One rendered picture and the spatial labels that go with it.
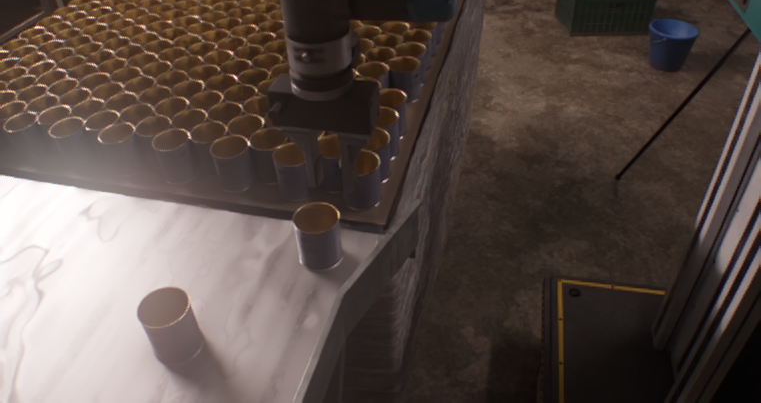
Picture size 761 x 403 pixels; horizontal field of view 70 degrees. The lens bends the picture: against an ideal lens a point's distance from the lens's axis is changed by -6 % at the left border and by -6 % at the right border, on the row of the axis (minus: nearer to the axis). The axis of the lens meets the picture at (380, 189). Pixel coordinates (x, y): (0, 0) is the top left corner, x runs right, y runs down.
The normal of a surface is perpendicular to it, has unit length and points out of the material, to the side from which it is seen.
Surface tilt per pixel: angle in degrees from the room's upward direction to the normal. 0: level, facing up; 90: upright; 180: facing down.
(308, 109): 90
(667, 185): 0
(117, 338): 0
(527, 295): 0
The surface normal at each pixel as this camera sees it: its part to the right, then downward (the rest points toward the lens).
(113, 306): -0.04, -0.78
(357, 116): -0.25, 0.61
